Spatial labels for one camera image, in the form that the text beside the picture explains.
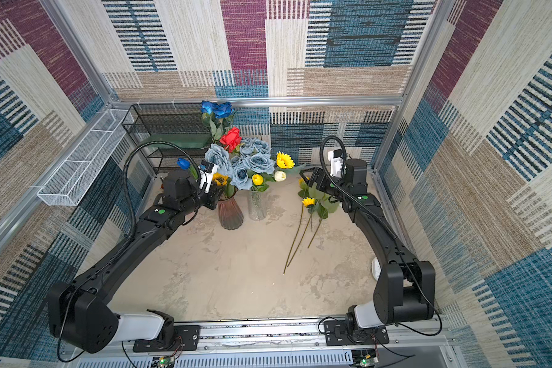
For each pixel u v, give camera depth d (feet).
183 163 2.49
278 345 2.39
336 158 2.39
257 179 2.38
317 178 2.34
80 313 1.29
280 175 2.40
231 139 2.49
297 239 3.14
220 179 2.68
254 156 2.39
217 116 2.60
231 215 3.03
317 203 3.33
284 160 2.51
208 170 2.21
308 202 3.35
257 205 3.24
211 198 2.30
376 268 2.77
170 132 3.48
